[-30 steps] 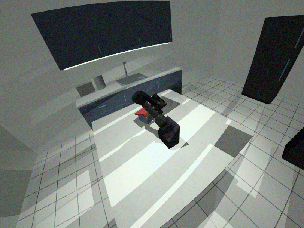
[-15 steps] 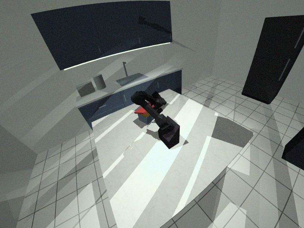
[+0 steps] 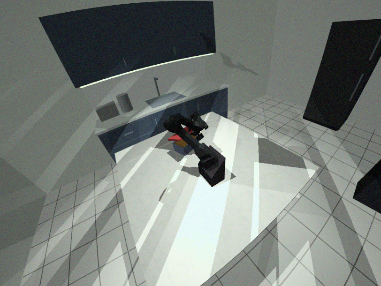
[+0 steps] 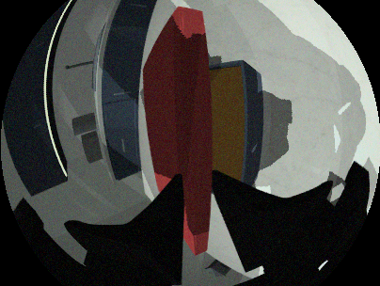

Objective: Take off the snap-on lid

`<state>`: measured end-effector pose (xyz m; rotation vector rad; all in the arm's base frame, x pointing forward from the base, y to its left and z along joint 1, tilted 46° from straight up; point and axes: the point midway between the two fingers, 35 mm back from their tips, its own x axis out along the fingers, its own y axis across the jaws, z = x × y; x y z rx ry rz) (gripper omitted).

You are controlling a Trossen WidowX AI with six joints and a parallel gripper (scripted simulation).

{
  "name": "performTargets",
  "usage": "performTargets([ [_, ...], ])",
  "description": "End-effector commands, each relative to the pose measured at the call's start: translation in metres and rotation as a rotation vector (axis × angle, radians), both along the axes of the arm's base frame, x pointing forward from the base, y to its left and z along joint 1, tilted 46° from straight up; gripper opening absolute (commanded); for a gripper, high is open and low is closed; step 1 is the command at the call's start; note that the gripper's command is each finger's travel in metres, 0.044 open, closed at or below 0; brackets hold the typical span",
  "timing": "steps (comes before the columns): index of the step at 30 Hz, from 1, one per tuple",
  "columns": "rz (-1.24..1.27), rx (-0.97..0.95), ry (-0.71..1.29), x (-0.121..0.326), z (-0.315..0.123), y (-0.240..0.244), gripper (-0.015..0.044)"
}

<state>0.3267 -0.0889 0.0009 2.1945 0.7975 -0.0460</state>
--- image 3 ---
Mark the red rectangular lid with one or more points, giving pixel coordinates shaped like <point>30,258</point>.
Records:
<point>175,137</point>

